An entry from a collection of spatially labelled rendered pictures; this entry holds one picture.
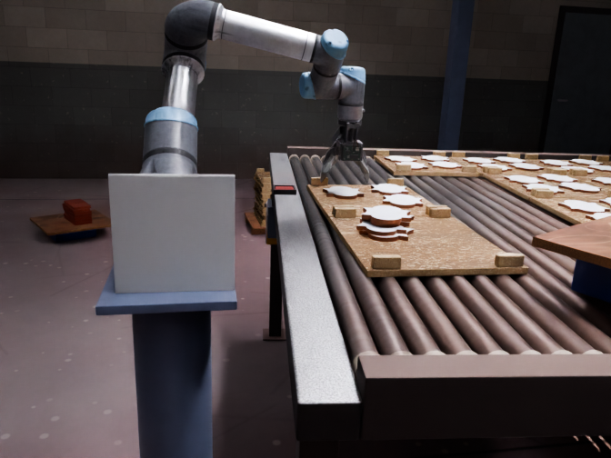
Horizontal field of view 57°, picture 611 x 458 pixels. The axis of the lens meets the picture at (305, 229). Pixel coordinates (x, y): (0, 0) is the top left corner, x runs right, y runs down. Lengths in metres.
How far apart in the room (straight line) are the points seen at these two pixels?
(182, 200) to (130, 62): 5.53
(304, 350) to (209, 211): 0.39
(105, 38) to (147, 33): 0.44
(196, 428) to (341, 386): 0.63
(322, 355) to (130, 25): 5.96
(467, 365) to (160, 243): 0.64
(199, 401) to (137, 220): 0.44
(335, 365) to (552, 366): 0.29
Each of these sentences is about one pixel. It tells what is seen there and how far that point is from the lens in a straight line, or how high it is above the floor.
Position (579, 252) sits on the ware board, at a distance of 1.07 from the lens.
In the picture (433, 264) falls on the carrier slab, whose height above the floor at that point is 0.94.
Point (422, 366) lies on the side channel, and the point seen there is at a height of 0.95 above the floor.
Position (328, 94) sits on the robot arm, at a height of 1.25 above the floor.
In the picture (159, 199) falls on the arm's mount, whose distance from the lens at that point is 1.13.
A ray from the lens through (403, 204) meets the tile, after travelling 1.66.
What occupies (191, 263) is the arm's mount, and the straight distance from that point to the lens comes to 1.16.
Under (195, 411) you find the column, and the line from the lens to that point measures 1.33.
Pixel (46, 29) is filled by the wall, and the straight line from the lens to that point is 6.76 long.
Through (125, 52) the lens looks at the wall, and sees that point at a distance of 6.61.
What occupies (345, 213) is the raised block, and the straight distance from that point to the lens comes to 1.50.
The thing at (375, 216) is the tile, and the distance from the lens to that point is 1.35.
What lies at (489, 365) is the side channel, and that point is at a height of 0.95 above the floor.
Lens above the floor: 1.33
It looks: 16 degrees down
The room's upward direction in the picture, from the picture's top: 2 degrees clockwise
